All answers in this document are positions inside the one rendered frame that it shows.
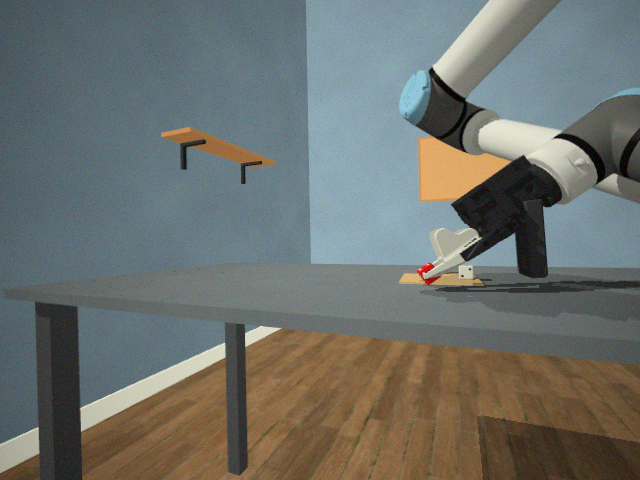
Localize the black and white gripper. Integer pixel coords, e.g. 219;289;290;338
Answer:
422;155;562;279

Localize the tan flat mat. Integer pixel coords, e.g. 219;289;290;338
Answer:
399;273;484;286

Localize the red die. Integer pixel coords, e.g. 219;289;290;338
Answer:
417;263;441;285

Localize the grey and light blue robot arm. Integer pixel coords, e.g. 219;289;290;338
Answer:
399;0;640;278

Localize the white die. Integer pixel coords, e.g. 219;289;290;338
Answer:
459;265;474;279

